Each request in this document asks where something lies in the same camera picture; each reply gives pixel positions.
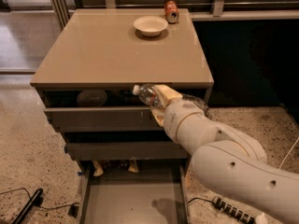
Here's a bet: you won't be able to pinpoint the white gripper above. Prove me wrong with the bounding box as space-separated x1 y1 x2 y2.
150 85 204 141

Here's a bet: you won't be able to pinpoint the clear plastic water bottle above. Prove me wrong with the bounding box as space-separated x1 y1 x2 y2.
132 83 210 114

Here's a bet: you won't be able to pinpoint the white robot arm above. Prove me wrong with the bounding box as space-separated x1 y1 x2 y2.
150 85 299 224

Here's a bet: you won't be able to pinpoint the grey top drawer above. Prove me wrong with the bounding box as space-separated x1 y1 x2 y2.
45 106 161 133

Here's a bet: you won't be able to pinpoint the grey drawer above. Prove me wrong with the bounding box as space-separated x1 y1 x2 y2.
78 161 190 224
65 142 188 161
45 106 161 133

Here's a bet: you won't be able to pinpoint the grey drawer cabinet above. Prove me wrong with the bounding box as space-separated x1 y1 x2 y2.
29 7 215 224

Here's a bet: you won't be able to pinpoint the dark round object in drawer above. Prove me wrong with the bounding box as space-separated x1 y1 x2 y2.
77 90 107 106

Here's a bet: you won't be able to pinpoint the grey middle drawer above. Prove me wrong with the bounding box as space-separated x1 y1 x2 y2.
65 142 188 161

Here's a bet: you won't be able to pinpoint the snack bags in drawer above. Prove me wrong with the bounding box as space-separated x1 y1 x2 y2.
93 160 138 176

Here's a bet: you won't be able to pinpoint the grey bottom drawer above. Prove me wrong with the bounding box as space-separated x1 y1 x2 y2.
78 161 190 224

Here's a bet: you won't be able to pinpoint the white paper bowl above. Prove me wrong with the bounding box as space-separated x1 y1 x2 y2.
134 16 168 37

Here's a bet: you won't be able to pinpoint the orange soda can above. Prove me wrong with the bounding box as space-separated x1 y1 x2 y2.
164 1 179 23

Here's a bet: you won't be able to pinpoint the black power strip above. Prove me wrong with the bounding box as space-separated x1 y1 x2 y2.
213 196 255 224

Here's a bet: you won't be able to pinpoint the black adapter on floor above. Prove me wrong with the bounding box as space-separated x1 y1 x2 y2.
68 203 79 217

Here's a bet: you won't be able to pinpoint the black bar on floor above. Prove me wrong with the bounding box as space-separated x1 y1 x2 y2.
12 189 43 224

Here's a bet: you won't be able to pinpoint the white plug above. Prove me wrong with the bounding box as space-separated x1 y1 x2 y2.
255 213 268 224

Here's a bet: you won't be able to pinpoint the white power cable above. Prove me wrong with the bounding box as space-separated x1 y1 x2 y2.
278 135 299 170

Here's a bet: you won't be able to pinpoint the black thin cable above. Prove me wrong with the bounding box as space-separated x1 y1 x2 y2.
0 187 78 211

